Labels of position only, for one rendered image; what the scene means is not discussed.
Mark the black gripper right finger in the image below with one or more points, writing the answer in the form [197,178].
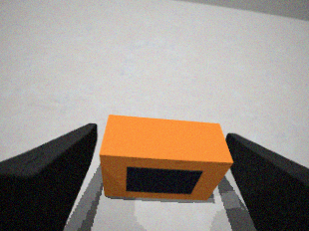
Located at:
[274,188]

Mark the orange block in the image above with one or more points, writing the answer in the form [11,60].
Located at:
[162,158]

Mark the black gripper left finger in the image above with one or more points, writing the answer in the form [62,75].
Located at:
[38,187]

